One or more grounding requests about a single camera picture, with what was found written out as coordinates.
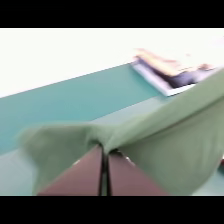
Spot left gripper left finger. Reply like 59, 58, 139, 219
37, 144, 104, 197

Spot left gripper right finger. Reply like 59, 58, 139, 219
107, 149, 170, 197

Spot green garment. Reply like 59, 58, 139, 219
18, 67, 224, 197

